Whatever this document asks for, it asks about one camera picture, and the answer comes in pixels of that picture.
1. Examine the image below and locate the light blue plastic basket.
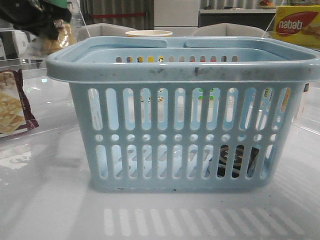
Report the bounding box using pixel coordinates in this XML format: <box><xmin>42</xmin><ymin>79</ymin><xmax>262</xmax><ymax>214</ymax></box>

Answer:
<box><xmin>46</xmin><ymin>36</ymin><xmax>320</xmax><ymax>190</ymax></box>

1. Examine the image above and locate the yellow nabati wafer box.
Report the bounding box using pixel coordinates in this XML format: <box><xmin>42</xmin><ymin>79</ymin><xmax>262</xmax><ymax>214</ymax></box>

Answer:
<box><xmin>270</xmin><ymin>5</ymin><xmax>320</xmax><ymax>50</ymax></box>

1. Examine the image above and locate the clear acrylic shelf left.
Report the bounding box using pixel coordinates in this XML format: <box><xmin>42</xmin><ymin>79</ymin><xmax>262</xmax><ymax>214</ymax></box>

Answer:
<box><xmin>0</xmin><ymin>13</ymin><xmax>88</xmax><ymax>73</ymax></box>

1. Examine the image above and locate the cracker snack bag brown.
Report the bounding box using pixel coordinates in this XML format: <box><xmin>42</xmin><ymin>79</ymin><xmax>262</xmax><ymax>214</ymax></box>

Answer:
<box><xmin>0</xmin><ymin>69</ymin><xmax>39</xmax><ymax>139</ymax></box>

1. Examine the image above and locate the dark tissue pack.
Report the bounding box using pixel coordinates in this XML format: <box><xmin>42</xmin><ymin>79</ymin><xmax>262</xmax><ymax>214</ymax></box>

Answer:
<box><xmin>216</xmin><ymin>144</ymin><xmax>260</xmax><ymax>178</ymax></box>

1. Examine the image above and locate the cream paper cup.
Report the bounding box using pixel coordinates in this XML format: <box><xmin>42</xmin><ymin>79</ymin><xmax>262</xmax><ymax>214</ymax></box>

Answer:
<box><xmin>125</xmin><ymin>29</ymin><xmax>173</xmax><ymax>38</ymax></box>

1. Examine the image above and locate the packaged bread with brown label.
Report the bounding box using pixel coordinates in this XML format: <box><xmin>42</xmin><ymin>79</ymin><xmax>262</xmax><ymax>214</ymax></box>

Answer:
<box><xmin>32</xmin><ymin>19</ymin><xmax>76</xmax><ymax>57</ymax></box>

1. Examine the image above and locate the grey chair right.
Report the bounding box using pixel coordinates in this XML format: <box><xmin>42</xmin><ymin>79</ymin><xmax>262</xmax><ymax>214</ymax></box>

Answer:
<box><xmin>192</xmin><ymin>23</ymin><xmax>265</xmax><ymax>38</ymax></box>

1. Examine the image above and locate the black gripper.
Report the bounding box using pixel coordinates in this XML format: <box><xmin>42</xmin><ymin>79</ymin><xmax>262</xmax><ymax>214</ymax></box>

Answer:
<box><xmin>0</xmin><ymin>0</ymin><xmax>72</xmax><ymax>40</ymax></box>

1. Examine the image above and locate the green yellow cartoon package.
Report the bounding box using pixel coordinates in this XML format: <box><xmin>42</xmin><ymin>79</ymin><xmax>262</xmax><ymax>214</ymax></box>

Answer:
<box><xmin>49</xmin><ymin>0</ymin><xmax>68</xmax><ymax>9</ymax></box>

